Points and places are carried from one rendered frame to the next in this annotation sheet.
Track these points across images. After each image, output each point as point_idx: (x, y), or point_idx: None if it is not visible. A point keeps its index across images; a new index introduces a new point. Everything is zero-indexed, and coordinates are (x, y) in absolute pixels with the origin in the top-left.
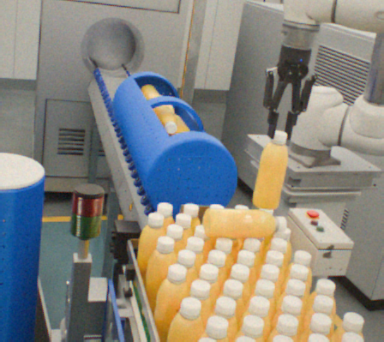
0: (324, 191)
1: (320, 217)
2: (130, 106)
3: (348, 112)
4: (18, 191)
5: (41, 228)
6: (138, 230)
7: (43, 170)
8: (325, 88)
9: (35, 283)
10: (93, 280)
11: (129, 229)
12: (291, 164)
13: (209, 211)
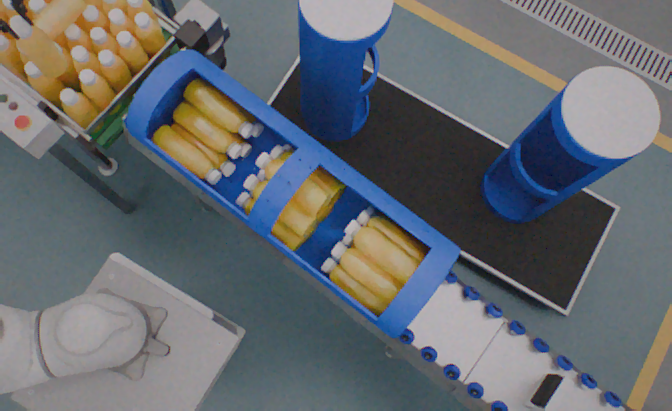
0: None
1: (15, 127)
2: (351, 169)
3: (34, 322)
4: None
5: (313, 59)
6: (176, 34)
7: (321, 32)
8: (79, 328)
9: (305, 74)
10: (201, 25)
11: (183, 29)
12: (126, 279)
13: None
